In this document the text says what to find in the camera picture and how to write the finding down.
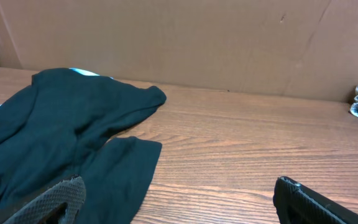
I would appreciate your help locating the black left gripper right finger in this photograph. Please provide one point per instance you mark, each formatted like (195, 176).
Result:
(297, 204)

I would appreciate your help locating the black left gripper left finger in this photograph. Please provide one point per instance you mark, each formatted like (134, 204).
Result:
(59, 203)

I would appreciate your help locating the light blue printed t-shirt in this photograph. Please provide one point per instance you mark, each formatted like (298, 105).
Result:
(84, 72)

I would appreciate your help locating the black t-shirt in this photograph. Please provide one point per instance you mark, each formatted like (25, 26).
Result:
(66, 123)

